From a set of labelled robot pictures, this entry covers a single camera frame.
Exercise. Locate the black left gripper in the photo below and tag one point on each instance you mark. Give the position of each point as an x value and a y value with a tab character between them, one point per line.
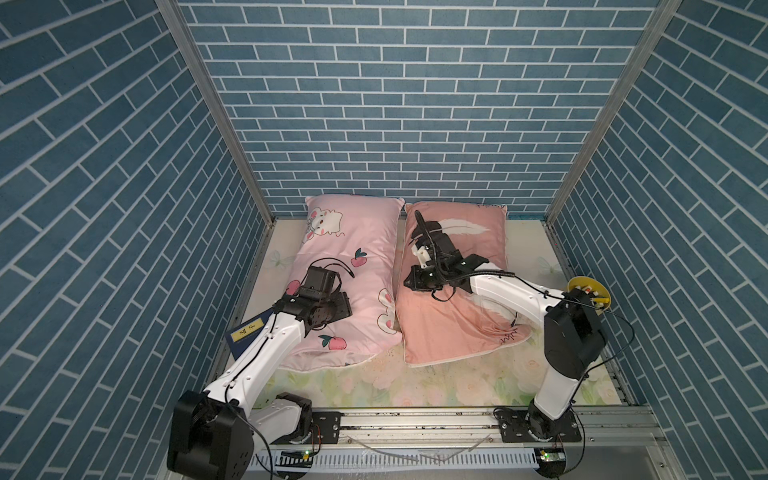
344	305

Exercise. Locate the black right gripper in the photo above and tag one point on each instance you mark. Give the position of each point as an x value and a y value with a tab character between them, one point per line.
417	284

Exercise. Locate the salmon pink feather pillow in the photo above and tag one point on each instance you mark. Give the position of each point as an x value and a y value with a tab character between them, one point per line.
456	325

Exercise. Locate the light pink cartoon pillow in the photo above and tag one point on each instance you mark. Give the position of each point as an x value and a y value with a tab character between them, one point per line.
355	236

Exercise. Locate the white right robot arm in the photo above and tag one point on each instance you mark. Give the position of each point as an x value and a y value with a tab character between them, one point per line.
571	319

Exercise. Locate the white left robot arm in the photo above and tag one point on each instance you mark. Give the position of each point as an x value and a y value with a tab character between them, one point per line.
240	390

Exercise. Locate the blue notebook yellow label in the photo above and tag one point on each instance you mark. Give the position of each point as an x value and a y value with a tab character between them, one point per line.
241	337

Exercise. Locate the yellow pen cup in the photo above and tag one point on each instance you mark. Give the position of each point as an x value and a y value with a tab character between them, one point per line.
595	290

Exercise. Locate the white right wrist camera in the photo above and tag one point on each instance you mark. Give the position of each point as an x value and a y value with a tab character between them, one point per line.
422	255

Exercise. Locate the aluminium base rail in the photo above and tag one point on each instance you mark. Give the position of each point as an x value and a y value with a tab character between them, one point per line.
616	442

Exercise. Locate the silver corner frame post left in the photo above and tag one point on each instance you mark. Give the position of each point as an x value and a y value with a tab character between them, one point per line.
175	21

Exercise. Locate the silver corner frame post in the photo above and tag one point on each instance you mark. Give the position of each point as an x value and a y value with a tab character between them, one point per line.
651	35
175	21

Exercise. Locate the silver corner frame post right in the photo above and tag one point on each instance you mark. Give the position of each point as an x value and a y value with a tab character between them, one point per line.
651	35

